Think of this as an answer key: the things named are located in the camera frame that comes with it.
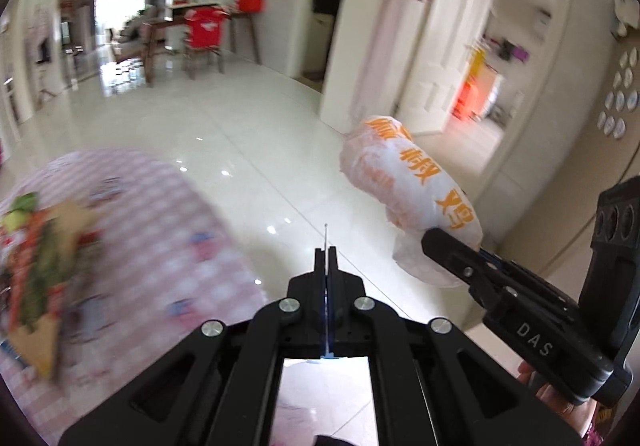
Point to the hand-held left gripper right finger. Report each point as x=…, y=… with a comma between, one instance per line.
x=347, y=306

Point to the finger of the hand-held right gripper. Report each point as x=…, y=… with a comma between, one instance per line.
x=452, y=256
x=535, y=283

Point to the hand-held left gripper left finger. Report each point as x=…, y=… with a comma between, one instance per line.
x=305, y=306

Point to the white orange-print plastic bag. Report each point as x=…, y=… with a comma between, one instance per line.
x=400, y=170

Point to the person's right hand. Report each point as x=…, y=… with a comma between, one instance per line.
x=555, y=403

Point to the orange red bin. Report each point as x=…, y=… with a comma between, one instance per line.
x=464, y=100

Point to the pink checkered blanket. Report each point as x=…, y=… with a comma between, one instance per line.
x=165, y=226

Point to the yellow hanging cloth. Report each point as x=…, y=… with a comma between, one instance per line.
x=476, y=65

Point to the purple hanging cloth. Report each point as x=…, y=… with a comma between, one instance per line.
x=515, y=51

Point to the white panel door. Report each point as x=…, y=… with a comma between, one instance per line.
x=455, y=40

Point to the beige cabinet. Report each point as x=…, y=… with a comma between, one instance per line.
x=322, y=43

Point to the green red snack packet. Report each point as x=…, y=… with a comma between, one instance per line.
x=40, y=266

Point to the red shirt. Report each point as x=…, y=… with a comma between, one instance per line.
x=205, y=28

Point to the red basket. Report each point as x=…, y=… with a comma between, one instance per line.
x=250, y=1

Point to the wooden dining table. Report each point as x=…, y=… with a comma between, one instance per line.
x=165, y=25

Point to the white sideboard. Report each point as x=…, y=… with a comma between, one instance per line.
x=175, y=20

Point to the group of round wall decals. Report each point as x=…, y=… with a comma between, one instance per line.
x=620, y=95

